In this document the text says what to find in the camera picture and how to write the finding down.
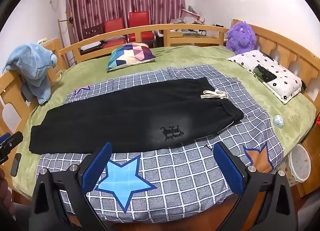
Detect black sweatpants with white stripe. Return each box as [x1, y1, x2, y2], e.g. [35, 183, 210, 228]
[29, 77, 244, 155]

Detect black smartphone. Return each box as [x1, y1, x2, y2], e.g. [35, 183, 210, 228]
[10, 153, 22, 177]

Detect white dotted bin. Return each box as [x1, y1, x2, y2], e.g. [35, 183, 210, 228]
[277, 144, 311, 187]

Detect small light blue toy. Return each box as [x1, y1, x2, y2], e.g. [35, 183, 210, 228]
[273, 115, 284, 129]

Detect green plush bed cover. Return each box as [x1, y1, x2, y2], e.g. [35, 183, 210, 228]
[12, 46, 316, 198]

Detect blue plush elephant toy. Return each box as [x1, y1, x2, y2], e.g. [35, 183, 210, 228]
[3, 43, 57, 105]

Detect grey checked star blanket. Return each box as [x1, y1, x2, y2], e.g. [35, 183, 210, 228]
[36, 65, 284, 224]

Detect white black-flower pillow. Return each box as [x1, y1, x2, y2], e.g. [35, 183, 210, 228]
[228, 50, 302, 104]

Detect dark wooden chair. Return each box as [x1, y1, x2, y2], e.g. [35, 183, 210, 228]
[82, 23, 104, 40]

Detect colourful geometric cushion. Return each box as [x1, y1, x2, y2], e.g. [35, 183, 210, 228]
[107, 43, 156, 71]

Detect purple fluffy plush toy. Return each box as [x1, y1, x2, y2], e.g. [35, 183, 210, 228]
[226, 22, 257, 55]

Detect wooden bed frame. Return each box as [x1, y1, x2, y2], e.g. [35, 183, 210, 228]
[0, 18, 320, 206]

